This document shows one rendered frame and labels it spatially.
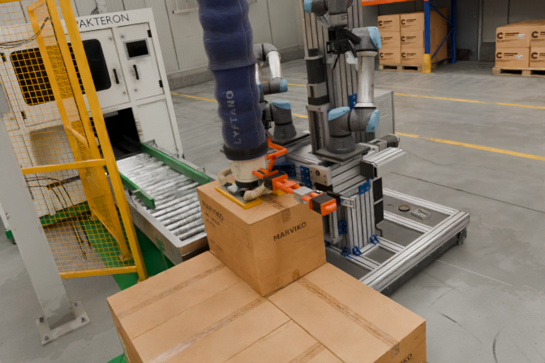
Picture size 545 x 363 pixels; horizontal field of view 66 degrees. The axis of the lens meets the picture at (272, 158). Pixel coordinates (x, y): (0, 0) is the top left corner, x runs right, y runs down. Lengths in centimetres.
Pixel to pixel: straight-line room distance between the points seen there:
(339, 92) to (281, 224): 89
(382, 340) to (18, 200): 219
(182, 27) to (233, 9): 1025
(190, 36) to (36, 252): 977
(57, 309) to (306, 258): 180
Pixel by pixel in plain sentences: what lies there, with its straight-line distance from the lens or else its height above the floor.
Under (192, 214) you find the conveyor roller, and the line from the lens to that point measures 307.
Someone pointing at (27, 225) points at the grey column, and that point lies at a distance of 303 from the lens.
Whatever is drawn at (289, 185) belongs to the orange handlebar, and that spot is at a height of 109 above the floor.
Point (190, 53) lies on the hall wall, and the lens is 1223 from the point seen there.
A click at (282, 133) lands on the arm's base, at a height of 107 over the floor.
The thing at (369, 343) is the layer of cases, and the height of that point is 54.
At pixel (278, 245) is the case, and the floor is 78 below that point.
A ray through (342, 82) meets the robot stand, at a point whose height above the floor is 137.
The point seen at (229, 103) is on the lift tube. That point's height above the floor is 144.
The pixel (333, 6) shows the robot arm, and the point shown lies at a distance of 188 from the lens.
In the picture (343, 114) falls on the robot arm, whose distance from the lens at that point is 227.
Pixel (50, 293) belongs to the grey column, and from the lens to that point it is 324.
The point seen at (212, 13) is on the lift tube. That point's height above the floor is 184.
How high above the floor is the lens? 185
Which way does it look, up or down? 20 degrees down
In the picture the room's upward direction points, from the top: 8 degrees counter-clockwise
